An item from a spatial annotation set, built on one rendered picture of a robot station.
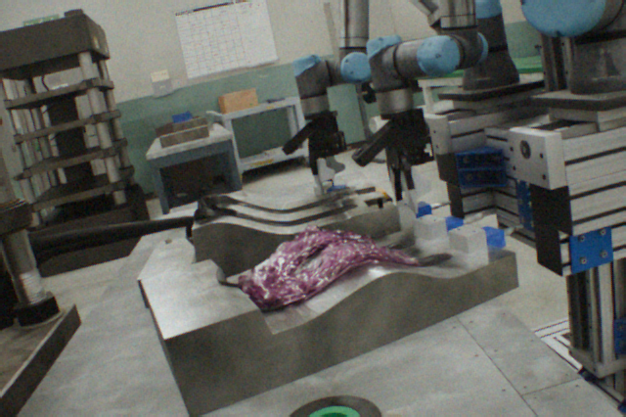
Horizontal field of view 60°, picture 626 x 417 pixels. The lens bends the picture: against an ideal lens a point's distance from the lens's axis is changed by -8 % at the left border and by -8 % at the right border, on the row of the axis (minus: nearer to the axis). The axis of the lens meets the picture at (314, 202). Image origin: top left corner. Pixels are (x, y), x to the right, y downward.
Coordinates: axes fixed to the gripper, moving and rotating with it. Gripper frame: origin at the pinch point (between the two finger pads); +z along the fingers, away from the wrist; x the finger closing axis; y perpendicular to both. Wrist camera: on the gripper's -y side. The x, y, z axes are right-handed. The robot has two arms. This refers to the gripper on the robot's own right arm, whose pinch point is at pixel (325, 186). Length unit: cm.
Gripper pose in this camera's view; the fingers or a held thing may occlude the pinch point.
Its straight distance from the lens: 160.6
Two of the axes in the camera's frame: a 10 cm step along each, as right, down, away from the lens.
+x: 3.8, -2.8, 8.8
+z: 2.0, 9.5, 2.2
